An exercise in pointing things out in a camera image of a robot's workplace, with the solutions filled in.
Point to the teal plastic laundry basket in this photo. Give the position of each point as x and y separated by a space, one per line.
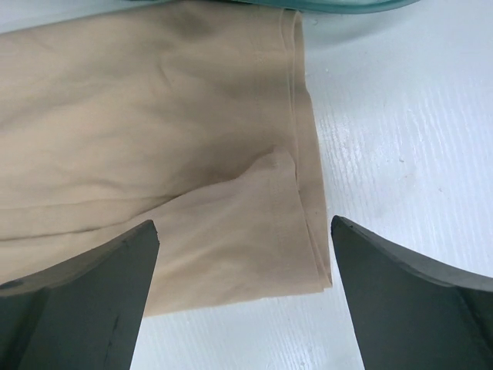
351 7

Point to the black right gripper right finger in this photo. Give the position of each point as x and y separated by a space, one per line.
410 311

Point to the beige t shirt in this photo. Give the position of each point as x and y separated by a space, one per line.
194 115

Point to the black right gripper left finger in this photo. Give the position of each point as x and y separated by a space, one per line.
83 313

